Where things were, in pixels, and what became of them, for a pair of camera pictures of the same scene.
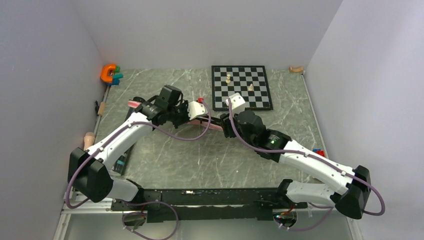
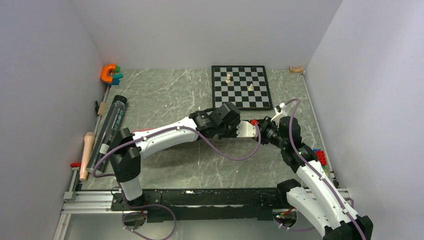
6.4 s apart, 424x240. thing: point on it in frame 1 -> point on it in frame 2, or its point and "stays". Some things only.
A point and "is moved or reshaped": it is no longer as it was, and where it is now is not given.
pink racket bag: x=135 y=102 is moved or reshaped
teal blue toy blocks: x=115 y=79 stays
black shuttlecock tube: x=118 y=169 is moved or reshaped
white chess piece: x=228 y=80 stays
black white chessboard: x=241 y=77 stays
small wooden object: x=295 y=70 stays
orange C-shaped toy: x=104 y=75 stays
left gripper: x=184 y=105 -> x=234 y=134
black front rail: x=173 y=205 stays
